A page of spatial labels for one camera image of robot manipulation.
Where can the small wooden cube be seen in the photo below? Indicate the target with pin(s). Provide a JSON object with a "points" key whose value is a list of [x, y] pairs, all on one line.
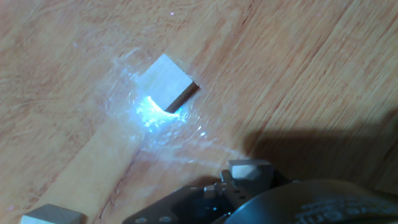
{"points": [[51, 215], [248, 172], [166, 81]]}

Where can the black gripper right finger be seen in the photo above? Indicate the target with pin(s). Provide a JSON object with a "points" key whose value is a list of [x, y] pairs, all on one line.
{"points": [[280, 180]]}

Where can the glossy wooden board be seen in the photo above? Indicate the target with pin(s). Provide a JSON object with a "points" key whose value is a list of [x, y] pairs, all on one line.
{"points": [[311, 62]]}

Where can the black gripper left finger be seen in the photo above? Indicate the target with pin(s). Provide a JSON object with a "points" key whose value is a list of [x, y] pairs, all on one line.
{"points": [[230, 194]]}

